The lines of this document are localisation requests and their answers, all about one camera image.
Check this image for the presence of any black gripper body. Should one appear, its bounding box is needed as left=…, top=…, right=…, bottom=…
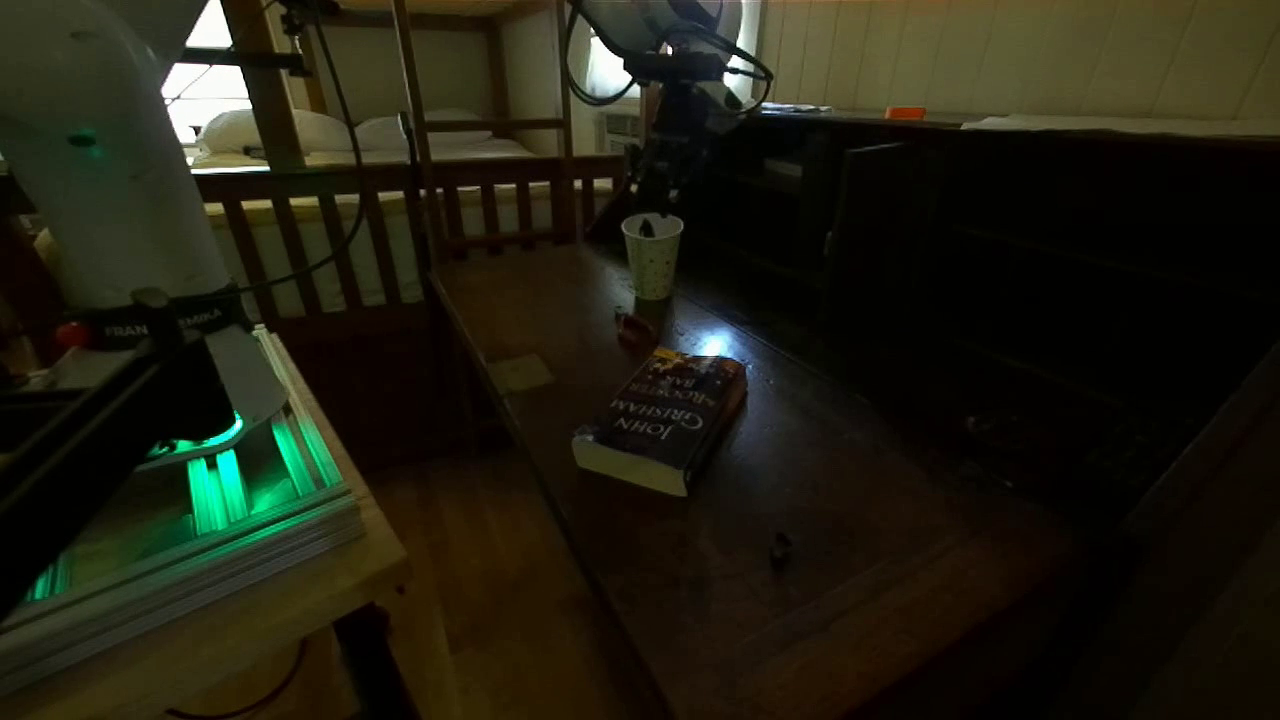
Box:
left=624, top=45, right=744, bottom=146

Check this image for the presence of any white paper cup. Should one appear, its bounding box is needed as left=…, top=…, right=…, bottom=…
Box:
left=616, top=209, right=686, bottom=306

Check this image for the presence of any bright window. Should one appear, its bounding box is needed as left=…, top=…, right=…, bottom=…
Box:
left=565, top=0, right=762, bottom=104

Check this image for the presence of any dark paperback book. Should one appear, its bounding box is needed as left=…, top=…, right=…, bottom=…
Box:
left=568, top=342, right=753, bottom=504

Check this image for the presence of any small white pillow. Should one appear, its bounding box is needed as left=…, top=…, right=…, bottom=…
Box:
left=348, top=110, right=412, bottom=157

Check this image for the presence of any dark wooden secretary desk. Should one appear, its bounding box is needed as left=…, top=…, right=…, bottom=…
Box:
left=427, top=100, right=1280, bottom=720

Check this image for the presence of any large white pillow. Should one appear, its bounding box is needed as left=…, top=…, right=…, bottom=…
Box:
left=196, top=104, right=351, bottom=160

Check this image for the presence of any light wooden robot table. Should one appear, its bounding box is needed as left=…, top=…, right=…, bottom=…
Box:
left=0, top=394, right=412, bottom=720

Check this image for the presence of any black control box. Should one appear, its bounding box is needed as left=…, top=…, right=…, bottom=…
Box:
left=0, top=337, right=244, bottom=624

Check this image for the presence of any wooden bed frame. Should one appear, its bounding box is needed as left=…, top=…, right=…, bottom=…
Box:
left=192, top=0, right=672, bottom=332

